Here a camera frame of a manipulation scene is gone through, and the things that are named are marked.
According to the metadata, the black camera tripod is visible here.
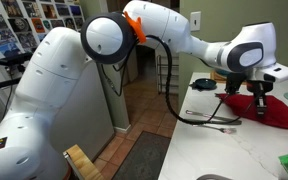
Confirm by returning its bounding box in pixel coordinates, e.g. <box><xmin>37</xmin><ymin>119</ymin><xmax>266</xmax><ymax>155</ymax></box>
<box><xmin>0</xmin><ymin>51</ymin><xmax>33</xmax><ymax>94</ymax></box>

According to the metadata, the black wire shoe rack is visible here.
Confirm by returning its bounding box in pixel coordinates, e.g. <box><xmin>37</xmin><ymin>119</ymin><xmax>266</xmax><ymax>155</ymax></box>
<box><xmin>155</xmin><ymin>54</ymin><xmax>180</xmax><ymax>96</ymax></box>

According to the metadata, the wooden trivet board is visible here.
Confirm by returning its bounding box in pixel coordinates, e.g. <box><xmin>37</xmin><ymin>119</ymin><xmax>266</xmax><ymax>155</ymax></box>
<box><xmin>210</xmin><ymin>70</ymin><xmax>228</xmax><ymax>84</ymax></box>

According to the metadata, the silver table knife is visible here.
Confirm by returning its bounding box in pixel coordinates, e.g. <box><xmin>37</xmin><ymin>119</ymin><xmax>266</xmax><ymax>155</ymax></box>
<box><xmin>185</xmin><ymin>109</ymin><xmax>242</xmax><ymax>122</ymax></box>

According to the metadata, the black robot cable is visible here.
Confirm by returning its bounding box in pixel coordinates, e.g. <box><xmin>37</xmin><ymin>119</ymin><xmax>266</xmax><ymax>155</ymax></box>
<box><xmin>98</xmin><ymin>34</ymin><xmax>262</xmax><ymax>127</ymax></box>

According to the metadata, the silver fork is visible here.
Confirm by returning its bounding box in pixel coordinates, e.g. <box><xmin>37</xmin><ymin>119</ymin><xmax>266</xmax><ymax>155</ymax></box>
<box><xmin>192</xmin><ymin>123</ymin><xmax>238</xmax><ymax>135</ymax></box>

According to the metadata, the wooden butcher block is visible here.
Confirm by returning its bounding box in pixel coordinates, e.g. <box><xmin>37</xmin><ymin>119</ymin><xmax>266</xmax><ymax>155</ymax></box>
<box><xmin>62</xmin><ymin>144</ymin><xmax>105</xmax><ymax>180</ymax></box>

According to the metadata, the white light switch plate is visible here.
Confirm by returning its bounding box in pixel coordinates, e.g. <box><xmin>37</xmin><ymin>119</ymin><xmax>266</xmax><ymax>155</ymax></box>
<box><xmin>189</xmin><ymin>10</ymin><xmax>202</xmax><ymax>33</ymax></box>

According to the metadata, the red knitted cloth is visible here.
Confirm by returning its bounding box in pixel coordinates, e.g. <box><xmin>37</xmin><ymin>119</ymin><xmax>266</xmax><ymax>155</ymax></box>
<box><xmin>216</xmin><ymin>93</ymin><xmax>288</xmax><ymax>132</ymax></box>

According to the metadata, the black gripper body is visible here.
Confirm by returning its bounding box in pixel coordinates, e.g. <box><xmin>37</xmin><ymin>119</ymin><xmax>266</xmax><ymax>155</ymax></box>
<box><xmin>247</xmin><ymin>80</ymin><xmax>274</xmax><ymax>98</ymax></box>

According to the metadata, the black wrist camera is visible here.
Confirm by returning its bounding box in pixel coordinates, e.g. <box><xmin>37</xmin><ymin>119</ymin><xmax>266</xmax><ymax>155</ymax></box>
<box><xmin>224</xmin><ymin>72</ymin><xmax>247</xmax><ymax>95</ymax></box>

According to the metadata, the small dark dish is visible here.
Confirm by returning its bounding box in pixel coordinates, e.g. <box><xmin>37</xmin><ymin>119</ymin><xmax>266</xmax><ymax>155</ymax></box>
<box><xmin>191</xmin><ymin>77</ymin><xmax>218</xmax><ymax>92</ymax></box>

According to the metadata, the blue kettle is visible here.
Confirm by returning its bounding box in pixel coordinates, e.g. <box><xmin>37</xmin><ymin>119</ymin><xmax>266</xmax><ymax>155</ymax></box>
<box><xmin>214</xmin><ymin>68</ymin><xmax>233</xmax><ymax>77</ymax></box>

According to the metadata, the orange cable clip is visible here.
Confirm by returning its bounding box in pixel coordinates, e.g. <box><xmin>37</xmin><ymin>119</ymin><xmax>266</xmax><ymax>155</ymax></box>
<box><xmin>123</xmin><ymin>10</ymin><xmax>148</xmax><ymax>45</ymax></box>

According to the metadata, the white refrigerator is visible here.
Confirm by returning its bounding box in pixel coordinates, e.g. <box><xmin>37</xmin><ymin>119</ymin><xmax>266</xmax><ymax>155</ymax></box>
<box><xmin>48</xmin><ymin>59</ymin><xmax>116</xmax><ymax>163</ymax></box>

